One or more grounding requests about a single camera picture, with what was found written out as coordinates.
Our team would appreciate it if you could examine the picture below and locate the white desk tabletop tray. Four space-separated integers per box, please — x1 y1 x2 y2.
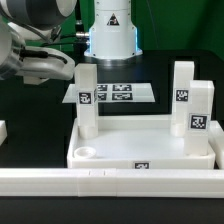
67 115 215 169

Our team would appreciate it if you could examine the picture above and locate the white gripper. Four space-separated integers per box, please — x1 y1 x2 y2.
16 46 75 80

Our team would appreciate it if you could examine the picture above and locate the white L-shaped fence wall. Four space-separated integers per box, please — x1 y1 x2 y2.
0 128 224 198

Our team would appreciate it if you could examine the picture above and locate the black cable on table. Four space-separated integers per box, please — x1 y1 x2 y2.
39 31 91 48

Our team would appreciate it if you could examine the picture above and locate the white block at left edge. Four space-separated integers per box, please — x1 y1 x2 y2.
0 120 7 146

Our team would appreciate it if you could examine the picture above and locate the white marker base plate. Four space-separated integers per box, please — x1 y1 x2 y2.
62 83 155 103

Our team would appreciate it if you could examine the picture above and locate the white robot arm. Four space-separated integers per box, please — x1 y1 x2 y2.
0 0 142 80

